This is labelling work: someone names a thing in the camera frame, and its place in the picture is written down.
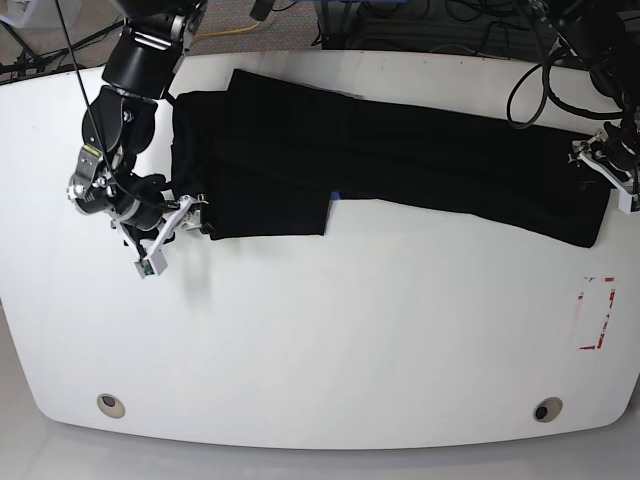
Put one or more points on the black T-shirt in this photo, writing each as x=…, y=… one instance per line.
x=269, y=156

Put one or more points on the left table grommet hole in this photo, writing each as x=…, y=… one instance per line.
x=111, y=406

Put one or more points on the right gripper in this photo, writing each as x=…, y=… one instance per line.
x=138, y=210

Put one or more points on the red tape rectangle marking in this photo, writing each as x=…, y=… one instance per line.
x=593, y=312

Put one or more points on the table grommet hole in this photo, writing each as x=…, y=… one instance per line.
x=111, y=406
x=548, y=410

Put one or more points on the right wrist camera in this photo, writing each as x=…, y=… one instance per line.
x=151, y=265

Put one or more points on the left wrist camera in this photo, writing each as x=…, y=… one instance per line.
x=628, y=203

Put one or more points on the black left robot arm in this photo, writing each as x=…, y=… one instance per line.
x=593, y=33

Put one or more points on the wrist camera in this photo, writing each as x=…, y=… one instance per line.
x=151, y=265
x=628, y=203

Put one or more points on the right table grommet hole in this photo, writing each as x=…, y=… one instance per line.
x=548, y=410

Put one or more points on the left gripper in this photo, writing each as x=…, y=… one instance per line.
x=613, y=151

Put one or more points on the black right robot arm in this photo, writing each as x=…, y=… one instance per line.
x=120, y=124

